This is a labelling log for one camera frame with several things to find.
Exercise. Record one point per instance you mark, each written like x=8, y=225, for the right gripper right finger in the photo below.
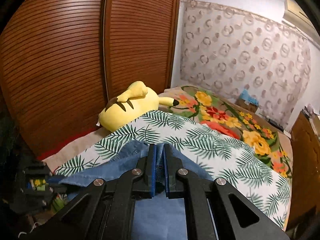
x=173, y=186

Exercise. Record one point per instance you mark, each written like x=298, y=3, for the floral blanket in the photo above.
x=184, y=104

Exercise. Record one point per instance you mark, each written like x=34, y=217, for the circle pattern curtain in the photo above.
x=230, y=51

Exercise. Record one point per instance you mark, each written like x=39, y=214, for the wooden sideboard cabinet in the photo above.
x=305, y=173

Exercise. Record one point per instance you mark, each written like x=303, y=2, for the white air conditioner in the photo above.
x=296, y=16

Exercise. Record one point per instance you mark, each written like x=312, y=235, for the palm leaf print sheet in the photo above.
x=247, y=163

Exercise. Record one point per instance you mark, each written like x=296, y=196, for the yellow plush toy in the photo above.
x=135, y=101

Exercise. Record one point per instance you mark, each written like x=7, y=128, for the blue denim pants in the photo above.
x=105, y=208

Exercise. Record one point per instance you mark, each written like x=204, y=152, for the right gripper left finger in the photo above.
x=146, y=183

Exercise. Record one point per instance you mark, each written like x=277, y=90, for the brown louvered wardrobe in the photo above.
x=62, y=60

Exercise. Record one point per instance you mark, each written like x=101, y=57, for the cardboard box with blue cloth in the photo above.
x=247, y=102

